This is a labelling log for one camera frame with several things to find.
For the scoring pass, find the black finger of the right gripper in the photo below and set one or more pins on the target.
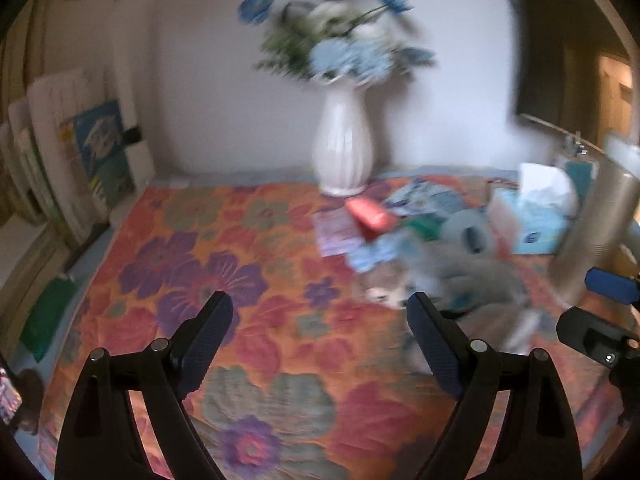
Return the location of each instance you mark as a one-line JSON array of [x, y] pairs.
[[613, 286], [596, 338]]

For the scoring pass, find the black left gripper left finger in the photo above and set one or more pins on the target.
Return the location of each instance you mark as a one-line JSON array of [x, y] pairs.
[[100, 438]]

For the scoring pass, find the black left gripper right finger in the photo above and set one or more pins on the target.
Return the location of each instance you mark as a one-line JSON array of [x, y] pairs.
[[537, 438]]

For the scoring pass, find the light blue plush elephant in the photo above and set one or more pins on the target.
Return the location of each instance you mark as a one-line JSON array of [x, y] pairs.
[[482, 294]]

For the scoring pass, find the Dafi blue white bag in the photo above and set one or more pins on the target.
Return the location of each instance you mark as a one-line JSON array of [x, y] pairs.
[[419, 197]]

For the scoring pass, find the brown plush bear with bow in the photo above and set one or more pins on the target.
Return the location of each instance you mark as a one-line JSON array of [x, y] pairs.
[[388, 276]]

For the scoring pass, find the orange pink soft pack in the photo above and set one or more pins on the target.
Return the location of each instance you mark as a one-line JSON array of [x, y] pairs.
[[375, 219]]

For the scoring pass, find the purple wet wipes pack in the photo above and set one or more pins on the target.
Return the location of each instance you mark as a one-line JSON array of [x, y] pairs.
[[336, 231]]

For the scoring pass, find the light blue tape roll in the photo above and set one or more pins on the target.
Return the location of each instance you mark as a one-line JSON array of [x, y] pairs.
[[469, 229]]

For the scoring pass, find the blue tissue box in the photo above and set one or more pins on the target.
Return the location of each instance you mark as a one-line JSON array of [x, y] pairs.
[[534, 218]]

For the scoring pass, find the pen holder cup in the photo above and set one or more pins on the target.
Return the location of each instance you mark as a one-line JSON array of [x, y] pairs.
[[577, 162]]

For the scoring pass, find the green packet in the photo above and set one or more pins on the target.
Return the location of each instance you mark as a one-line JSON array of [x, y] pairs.
[[46, 315]]

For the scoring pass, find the stacked flat books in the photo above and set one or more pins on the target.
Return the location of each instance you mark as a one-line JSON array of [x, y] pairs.
[[31, 257]]

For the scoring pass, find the floral woven table cloth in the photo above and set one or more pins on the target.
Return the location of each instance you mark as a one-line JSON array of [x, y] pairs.
[[311, 382]]

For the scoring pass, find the white books stack upright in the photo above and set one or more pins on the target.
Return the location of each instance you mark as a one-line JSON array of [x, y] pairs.
[[53, 102]]

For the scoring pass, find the white ribbed ceramic vase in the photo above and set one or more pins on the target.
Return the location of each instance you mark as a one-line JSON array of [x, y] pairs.
[[343, 153]]

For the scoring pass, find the blue white artificial flower bouquet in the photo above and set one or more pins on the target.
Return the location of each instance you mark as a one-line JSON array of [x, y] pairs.
[[333, 39]]

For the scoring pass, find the white pole lamp stand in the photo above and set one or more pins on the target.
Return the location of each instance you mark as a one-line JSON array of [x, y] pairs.
[[137, 151]]

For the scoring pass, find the black wall television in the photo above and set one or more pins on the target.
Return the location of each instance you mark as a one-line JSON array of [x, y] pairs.
[[577, 68]]

